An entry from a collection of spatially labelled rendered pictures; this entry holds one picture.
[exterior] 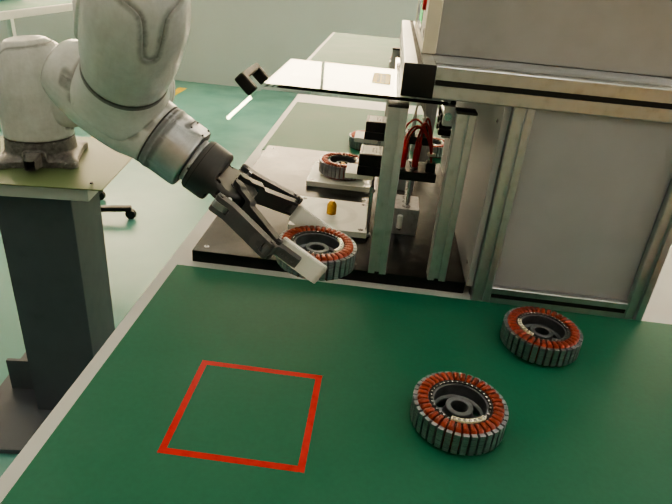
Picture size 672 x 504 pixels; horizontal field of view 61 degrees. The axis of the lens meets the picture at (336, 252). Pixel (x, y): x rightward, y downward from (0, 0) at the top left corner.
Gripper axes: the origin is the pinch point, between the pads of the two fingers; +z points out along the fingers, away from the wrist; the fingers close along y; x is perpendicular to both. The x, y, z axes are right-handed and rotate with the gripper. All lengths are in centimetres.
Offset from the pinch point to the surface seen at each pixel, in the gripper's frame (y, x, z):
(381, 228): 13.6, -3.3, 8.6
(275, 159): 66, 18, -11
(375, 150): 32.9, -8.1, 2.5
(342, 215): 32.7, 6.4, 5.6
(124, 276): 124, 121, -32
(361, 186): 50, 5, 8
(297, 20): 505, 57, -67
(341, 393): -15.5, 7.0, 11.7
